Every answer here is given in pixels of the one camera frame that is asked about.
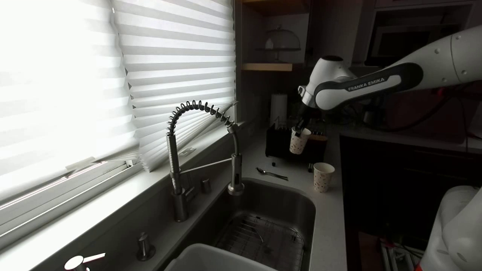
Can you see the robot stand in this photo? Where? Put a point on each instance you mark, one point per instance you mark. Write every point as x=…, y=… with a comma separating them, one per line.
x=395, y=256

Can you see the built-in microwave door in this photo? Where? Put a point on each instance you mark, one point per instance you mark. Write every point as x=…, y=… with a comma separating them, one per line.
x=406, y=37

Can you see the metal soap dispenser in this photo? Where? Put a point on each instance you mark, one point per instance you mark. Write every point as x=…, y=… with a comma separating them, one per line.
x=144, y=248

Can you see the spring neck kitchen tap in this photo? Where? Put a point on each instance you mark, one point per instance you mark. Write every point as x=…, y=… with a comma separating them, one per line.
x=173, y=158

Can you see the small metal cylinder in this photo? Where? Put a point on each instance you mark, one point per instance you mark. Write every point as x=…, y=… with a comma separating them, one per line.
x=206, y=186

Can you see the white pleated window blind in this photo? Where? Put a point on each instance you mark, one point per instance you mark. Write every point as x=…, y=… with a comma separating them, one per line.
x=94, y=75

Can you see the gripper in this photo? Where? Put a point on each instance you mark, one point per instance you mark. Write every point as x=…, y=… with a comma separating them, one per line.
x=305, y=116

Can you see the metal spoon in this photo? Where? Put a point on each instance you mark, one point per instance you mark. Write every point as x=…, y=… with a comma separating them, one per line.
x=272, y=174

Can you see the speckled paper cup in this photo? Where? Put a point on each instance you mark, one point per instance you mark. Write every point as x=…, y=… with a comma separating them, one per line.
x=323, y=178
x=298, y=145

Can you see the window latch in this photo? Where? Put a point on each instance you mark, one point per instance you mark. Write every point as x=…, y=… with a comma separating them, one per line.
x=187, y=151

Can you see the glass dome cake stand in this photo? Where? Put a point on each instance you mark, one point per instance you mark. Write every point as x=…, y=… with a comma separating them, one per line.
x=280, y=41

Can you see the paper towel roll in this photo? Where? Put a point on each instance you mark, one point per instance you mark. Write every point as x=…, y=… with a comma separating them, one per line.
x=279, y=109

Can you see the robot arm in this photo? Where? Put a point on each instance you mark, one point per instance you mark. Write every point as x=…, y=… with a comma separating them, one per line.
x=380, y=81

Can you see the white plastic tub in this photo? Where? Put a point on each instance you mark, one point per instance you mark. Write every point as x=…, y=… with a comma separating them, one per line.
x=211, y=259

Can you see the steel sink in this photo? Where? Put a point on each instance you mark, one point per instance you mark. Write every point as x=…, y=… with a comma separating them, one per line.
x=278, y=203

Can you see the black dish rack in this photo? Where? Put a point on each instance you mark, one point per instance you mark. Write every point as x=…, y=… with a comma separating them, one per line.
x=278, y=145

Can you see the wooden shelf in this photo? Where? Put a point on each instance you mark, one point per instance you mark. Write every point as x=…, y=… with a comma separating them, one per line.
x=266, y=67

